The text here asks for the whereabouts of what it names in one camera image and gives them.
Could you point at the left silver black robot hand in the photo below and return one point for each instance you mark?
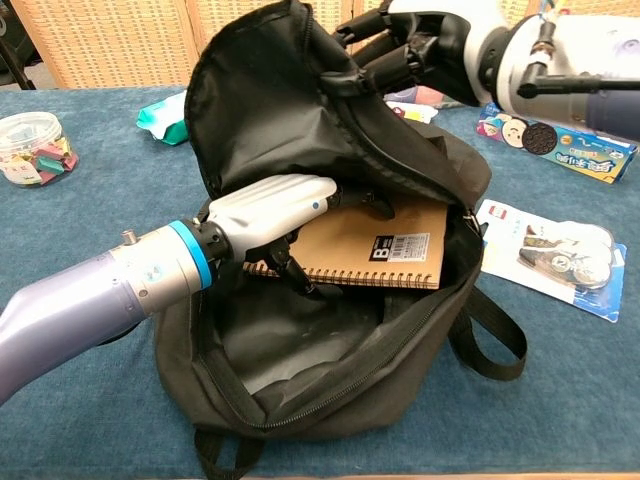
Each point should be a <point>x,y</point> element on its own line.
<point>270,210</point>

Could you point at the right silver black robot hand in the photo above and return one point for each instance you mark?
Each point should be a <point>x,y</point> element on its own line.
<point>435,45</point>

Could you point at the black backpack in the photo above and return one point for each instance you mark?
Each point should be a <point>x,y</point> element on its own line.
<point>280,125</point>

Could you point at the kraft spiral notebook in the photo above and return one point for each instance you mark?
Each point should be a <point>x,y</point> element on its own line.
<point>350,245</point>

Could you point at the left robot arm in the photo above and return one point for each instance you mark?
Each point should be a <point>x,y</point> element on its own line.
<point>75,305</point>

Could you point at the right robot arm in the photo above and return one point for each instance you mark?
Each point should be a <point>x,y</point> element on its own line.
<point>575,50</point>

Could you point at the colourful tissue box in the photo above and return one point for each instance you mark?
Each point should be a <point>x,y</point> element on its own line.
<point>409,95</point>

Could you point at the small white snack packet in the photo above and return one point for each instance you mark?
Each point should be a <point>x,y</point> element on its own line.
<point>412,112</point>

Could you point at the teal wet wipes pack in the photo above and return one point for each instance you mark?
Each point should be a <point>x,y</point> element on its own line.
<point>167,122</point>

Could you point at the blue tablecloth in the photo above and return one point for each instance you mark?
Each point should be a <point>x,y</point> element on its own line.
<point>100,225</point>

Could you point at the blue cartoon Oreo box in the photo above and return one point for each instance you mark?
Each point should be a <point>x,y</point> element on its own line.
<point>575,145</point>

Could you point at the wicker folding screen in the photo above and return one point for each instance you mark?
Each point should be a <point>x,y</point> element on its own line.
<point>110,40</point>

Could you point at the clear jar of colourful clips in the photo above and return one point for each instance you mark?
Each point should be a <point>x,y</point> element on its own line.
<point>35,150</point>

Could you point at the correction tape blister pack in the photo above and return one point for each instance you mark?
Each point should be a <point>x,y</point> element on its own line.
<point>560,255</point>

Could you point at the black tripod stand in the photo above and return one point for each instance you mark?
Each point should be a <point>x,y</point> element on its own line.
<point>15,65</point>

